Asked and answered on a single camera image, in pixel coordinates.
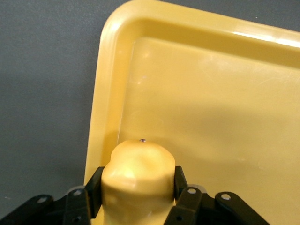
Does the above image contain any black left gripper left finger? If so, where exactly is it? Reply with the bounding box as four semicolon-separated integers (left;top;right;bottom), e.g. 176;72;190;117
0;165;105;225

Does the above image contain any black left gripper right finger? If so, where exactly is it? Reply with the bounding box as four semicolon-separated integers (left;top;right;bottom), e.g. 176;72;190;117
163;165;274;225

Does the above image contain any yellow potato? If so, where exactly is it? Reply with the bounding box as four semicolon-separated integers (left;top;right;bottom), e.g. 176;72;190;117
100;138;177;225

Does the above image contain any yellow plastic tray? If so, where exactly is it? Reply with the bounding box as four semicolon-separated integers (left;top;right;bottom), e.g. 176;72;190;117
83;0;300;225

